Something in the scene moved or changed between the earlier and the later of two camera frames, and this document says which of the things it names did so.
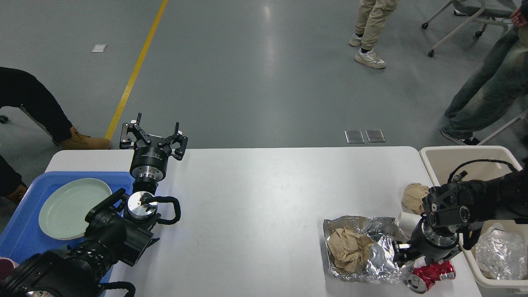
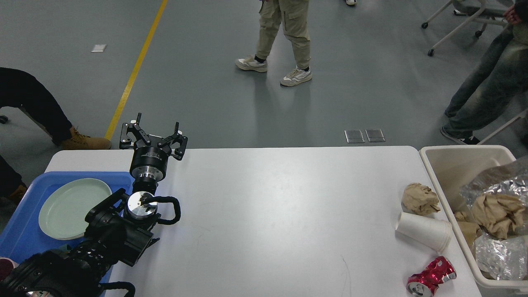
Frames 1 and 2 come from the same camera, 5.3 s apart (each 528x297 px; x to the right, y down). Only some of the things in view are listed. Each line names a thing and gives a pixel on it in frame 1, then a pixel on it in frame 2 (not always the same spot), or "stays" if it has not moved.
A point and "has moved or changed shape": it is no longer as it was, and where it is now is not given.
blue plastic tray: (22, 236) stays
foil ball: (500, 254) stays
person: (372, 17) -> (293, 15)
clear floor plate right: (375, 135) stays
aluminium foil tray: (359, 249) has moved or changed shape
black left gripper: (150, 163) stays
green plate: (63, 210) stays
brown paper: (348, 249) has moved or changed shape
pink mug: (7, 266) stays
